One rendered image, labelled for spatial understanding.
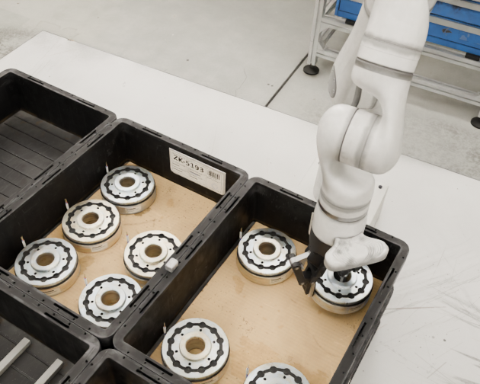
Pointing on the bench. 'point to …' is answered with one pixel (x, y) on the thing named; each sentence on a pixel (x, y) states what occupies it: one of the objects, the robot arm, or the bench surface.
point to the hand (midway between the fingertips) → (323, 283)
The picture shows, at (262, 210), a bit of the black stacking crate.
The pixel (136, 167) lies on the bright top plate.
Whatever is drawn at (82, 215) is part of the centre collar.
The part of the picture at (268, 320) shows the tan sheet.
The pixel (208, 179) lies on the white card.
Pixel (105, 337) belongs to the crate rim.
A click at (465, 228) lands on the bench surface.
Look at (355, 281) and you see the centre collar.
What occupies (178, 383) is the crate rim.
